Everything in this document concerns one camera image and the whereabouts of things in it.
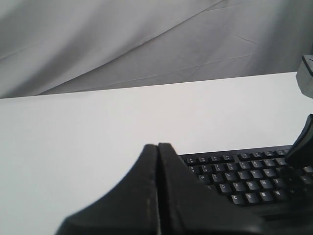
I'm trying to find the black Acer keyboard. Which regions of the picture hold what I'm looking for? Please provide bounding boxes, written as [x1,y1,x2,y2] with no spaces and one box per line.
[180,145,313,235]

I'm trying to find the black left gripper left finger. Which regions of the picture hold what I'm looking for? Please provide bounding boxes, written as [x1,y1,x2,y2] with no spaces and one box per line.
[56,144,158,235]

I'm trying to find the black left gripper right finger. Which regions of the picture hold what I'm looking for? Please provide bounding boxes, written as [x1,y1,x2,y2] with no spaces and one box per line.
[157,143,269,235]

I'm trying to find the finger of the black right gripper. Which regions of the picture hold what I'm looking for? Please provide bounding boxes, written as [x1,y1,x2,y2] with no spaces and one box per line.
[285,114,313,168]

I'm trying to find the grey backdrop cloth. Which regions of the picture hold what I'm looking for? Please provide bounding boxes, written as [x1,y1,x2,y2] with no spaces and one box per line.
[0,0,313,98]

